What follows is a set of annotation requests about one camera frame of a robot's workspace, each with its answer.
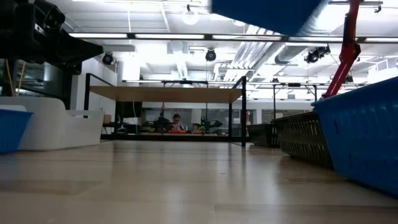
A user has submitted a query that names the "black plastic basket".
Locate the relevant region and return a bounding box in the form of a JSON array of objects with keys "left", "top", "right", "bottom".
[
  {"left": 247, "top": 123, "right": 280, "bottom": 149},
  {"left": 272, "top": 110, "right": 335, "bottom": 170}
]

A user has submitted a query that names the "white plastic basket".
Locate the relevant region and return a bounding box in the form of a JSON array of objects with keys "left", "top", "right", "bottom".
[{"left": 0, "top": 96, "right": 106, "bottom": 152}]

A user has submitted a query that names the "white globe pendant lamp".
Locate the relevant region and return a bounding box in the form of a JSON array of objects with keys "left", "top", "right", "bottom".
[{"left": 182, "top": 3, "right": 200, "bottom": 26}]

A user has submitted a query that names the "red desk lamp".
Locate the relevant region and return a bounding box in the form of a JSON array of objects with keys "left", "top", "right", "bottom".
[{"left": 323, "top": 0, "right": 362, "bottom": 99}]

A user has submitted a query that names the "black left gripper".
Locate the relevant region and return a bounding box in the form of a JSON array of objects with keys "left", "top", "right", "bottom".
[{"left": 18, "top": 0, "right": 104, "bottom": 65}]

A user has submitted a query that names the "black background frame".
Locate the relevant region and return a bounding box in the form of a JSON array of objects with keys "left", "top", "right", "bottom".
[{"left": 248, "top": 81, "right": 318, "bottom": 121}]

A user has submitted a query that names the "black monitor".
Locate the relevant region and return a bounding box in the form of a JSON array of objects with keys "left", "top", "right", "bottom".
[{"left": 116, "top": 101, "right": 143, "bottom": 118}]

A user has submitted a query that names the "person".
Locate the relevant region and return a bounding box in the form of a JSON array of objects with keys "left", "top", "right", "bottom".
[{"left": 170, "top": 113, "right": 185, "bottom": 131}]

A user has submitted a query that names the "yellow power cable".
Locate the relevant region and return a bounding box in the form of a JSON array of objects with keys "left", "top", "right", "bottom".
[{"left": 4, "top": 58, "right": 26, "bottom": 97}]

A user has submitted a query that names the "black rail with light bars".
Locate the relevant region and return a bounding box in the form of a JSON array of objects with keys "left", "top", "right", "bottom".
[{"left": 67, "top": 32, "right": 398, "bottom": 44}]

